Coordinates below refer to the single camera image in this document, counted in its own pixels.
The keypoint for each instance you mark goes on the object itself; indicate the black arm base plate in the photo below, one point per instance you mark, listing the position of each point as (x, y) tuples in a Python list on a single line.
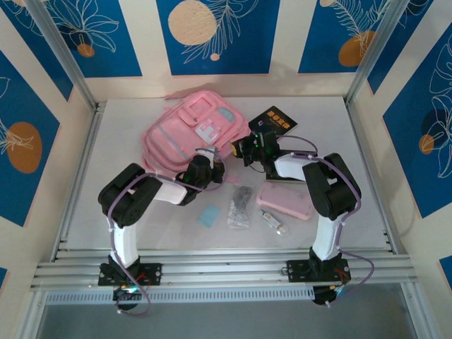
[(152, 273), (296, 271)]

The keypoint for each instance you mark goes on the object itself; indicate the pink backpack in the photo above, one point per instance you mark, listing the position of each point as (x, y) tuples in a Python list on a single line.
[(176, 134)]

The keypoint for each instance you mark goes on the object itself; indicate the light blue eraser pad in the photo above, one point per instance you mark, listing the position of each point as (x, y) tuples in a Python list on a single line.
[(209, 216)]

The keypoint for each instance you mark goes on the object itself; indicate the aluminium table side rail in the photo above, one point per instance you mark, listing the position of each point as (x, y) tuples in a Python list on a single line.
[(361, 141), (78, 183)]

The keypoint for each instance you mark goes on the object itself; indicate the clear bag of small supplies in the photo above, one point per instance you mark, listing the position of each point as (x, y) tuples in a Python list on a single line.
[(240, 208)]

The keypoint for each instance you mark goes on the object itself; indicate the small clear tube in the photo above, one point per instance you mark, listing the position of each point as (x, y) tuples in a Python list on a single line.
[(273, 222)]

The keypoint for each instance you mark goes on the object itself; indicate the aluminium frame leg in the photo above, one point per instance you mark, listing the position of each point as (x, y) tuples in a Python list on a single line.
[(416, 314), (30, 318)]

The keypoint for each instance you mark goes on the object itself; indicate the pink pencil case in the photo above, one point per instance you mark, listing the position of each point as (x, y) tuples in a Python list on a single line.
[(282, 201)]

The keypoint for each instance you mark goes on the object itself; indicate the black book with gold print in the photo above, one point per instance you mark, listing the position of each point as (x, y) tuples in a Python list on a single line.
[(279, 118)]

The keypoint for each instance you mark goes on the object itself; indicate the aluminium frame cross rail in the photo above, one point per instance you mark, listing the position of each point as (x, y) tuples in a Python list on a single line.
[(226, 270)]

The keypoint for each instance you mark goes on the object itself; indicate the aluminium frame post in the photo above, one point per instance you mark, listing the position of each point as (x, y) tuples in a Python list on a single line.
[(65, 53), (388, 53)]

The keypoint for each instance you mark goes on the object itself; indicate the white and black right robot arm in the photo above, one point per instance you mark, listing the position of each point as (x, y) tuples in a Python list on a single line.
[(328, 236)]

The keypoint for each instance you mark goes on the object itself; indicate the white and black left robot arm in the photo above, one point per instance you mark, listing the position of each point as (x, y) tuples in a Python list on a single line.
[(123, 243)]

